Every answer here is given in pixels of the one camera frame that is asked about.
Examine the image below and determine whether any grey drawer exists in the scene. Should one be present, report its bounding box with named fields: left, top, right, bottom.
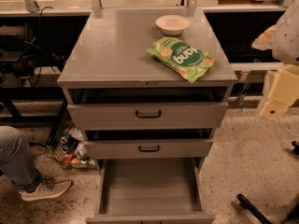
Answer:
left=84, top=129, right=213, bottom=159
left=86, top=158, right=215, bottom=224
left=68, top=87, right=227, bottom=130

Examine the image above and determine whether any white ceramic bowl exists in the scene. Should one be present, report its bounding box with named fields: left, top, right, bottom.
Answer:
left=156, top=15, right=190, bottom=35

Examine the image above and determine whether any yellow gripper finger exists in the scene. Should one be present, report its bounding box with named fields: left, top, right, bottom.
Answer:
left=260, top=65, right=299, bottom=120

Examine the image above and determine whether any grey drawer cabinet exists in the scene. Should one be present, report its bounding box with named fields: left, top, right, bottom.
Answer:
left=57, top=7, right=239, bottom=224

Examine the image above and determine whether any dark machine on left shelf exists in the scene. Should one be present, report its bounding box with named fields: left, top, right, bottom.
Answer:
left=0, top=23, right=39, bottom=77

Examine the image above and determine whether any person leg in jeans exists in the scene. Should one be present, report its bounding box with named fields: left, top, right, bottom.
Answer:
left=0, top=126, right=41, bottom=193

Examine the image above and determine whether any grey middle drawer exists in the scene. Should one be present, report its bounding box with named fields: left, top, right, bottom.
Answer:
left=84, top=129, right=213, bottom=159

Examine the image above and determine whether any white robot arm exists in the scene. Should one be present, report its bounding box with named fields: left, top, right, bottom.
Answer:
left=252, top=0, right=299, bottom=120

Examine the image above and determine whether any grey top drawer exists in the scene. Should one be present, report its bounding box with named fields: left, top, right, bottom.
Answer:
left=68, top=87, right=227, bottom=130

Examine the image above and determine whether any black chair base leg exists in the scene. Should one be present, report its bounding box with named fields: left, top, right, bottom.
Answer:
left=237, top=194, right=272, bottom=224

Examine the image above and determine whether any green rice chip bag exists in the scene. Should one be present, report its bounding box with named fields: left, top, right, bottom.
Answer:
left=148, top=37, right=216, bottom=83

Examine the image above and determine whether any grey bottom drawer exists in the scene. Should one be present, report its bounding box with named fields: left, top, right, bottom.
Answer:
left=86, top=158, right=215, bottom=224

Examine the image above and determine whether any grey sneaker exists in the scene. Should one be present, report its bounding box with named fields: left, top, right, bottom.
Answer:
left=19, top=178, right=72, bottom=202

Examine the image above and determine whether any wire basket with cans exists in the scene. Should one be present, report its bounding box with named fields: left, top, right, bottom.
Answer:
left=47, top=125, right=96, bottom=170

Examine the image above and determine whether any black cable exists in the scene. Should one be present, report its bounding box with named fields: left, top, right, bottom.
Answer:
left=21, top=6, right=64, bottom=88

